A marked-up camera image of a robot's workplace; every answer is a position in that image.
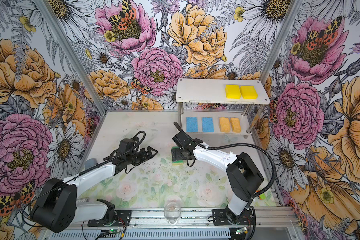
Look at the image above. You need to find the green circuit board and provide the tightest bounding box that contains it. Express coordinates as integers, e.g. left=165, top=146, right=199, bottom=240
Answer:
left=235, top=227, right=248, bottom=235

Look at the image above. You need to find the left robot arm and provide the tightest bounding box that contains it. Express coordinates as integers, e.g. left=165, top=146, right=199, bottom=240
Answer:
left=30, top=137, right=158, bottom=233

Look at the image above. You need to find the grey oval object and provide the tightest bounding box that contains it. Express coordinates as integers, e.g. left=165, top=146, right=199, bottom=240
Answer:
left=84, top=158, right=98, bottom=170

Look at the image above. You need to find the yellow sponge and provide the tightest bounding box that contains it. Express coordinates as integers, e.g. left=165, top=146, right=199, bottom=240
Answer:
left=240, top=86, right=258, bottom=100
left=225, top=85, right=242, bottom=100

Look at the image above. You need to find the small toy car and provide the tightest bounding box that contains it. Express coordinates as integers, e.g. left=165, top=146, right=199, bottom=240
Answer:
left=257, top=193, right=266, bottom=200

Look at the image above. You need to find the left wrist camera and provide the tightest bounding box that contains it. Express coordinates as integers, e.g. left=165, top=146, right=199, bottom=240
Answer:
left=117, top=139, right=136, bottom=157

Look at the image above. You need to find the orange sponge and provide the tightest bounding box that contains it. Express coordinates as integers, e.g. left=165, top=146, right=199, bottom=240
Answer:
left=219, top=117, right=231, bottom=133
left=230, top=118, right=242, bottom=133

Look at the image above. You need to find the blue sponge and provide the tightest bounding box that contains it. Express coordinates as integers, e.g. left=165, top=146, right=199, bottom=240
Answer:
left=202, top=117, right=215, bottom=133
left=186, top=117, right=199, bottom=133

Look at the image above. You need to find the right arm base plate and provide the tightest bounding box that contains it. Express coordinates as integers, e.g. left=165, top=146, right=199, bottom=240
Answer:
left=211, top=209, right=256, bottom=226

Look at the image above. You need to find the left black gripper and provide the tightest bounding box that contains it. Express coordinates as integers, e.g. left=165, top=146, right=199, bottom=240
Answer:
left=126, top=146, right=158, bottom=166

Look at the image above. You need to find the small white clock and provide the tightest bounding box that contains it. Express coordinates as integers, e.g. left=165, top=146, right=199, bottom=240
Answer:
left=76, top=198, right=89, bottom=204

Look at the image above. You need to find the white two-tier shelf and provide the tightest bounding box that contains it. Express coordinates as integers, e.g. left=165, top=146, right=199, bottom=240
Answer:
left=176, top=78, right=271, bottom=138

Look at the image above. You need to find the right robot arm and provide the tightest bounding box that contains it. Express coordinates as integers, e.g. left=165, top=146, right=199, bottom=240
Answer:
left=172, top=132, right=265, bottom=225

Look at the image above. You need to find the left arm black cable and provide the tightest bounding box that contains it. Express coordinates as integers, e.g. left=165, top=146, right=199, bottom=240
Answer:
left=20, top=130, right=147, bottom=227

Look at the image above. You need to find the clear glass cup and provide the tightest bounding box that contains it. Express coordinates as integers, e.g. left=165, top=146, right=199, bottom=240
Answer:
left=164, top=202, right=182, bottom=225

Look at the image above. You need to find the green scrub sponge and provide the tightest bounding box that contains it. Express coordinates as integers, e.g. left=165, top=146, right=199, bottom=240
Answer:
left=171, top=147, right=184, bottom=166

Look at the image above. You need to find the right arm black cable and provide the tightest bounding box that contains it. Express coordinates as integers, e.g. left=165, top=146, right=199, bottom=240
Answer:
left=173, top=121, right=277, bottom=240

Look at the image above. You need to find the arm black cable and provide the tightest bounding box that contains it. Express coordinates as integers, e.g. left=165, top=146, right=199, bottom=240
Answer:
left=20, top=130, right=147, bottom=227
left=173, top=121, right=277, bottom=240

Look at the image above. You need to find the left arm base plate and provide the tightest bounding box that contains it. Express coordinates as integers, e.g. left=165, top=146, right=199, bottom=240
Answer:
left=87, top=210, right=132, bottom=227

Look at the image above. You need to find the aluminium front rail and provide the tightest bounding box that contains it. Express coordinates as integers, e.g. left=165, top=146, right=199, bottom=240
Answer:
left=69, top=206, right=298, bottom=229

